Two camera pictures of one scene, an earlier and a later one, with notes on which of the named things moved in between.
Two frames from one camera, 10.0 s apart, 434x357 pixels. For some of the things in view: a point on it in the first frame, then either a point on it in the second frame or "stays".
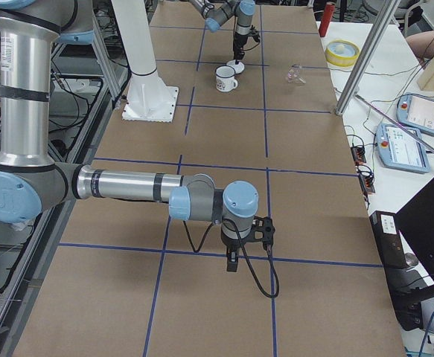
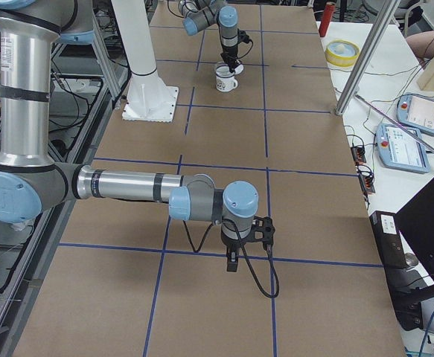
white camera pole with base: (150, 98) stays
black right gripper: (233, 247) stays
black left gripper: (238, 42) to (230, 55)
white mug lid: (238, 68) stays
